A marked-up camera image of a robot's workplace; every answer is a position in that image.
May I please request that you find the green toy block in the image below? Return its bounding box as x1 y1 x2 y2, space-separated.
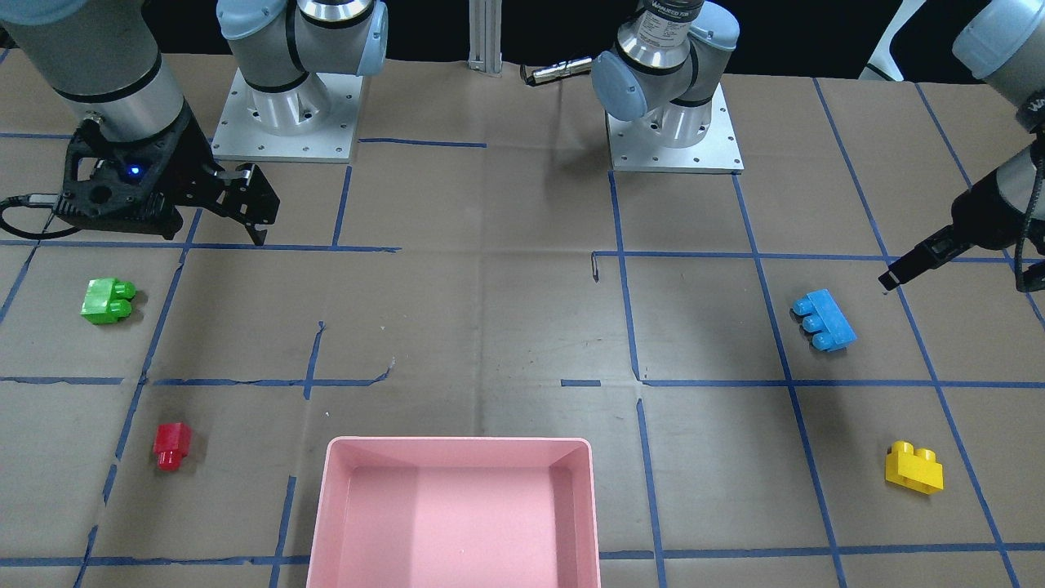
82 278 137 325

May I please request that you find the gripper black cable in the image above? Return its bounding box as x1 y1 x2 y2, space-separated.
0 193 78 239
1012 147 1045 287

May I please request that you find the yellow toy block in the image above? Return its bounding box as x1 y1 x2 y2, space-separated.
884 440 945 495

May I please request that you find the blue toy block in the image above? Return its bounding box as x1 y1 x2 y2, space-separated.
791 289 858 353

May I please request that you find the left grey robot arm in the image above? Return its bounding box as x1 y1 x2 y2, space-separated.
591 1 1043 292

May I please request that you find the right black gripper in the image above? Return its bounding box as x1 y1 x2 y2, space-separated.
52 103 280 246

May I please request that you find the silver cylindrical connector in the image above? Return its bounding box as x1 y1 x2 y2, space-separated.
519 56 594 88

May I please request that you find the pink plastic box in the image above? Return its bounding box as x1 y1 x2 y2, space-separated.
306 436 602 587

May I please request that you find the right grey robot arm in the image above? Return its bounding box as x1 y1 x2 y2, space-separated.
2 1 389 246

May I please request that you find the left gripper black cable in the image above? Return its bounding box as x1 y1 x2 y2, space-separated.
1012 147 1045 287

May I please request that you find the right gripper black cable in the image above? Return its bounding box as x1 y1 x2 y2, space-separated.
0 193 78 239

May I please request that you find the aluminium frame post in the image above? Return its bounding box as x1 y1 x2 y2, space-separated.
467 0 503 77

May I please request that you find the red toy block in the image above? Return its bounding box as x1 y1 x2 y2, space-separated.
153 423 193 472

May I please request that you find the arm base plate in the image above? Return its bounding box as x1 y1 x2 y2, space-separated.
606 85 745 175
211 71 366 164

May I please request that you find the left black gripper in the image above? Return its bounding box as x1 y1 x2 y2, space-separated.
878 167 1045 293

